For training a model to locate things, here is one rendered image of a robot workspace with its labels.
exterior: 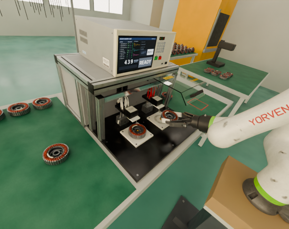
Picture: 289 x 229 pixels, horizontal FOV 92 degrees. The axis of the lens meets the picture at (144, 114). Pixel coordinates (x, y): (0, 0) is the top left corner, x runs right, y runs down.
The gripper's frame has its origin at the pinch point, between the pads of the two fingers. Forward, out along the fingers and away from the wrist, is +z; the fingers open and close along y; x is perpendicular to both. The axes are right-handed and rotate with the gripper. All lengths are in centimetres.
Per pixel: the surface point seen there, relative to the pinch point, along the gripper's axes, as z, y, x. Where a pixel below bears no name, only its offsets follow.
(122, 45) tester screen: 4, -24, 44
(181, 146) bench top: -8.6, -2.3, -18.0
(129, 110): 12.5, -21.6, 10.7
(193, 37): 144, 329, 76
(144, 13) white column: 260, 282, 161
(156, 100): 11.2, 2.3, 9.9
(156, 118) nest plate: 13.6, 1.7, -4.3
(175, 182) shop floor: 19, 23, -88
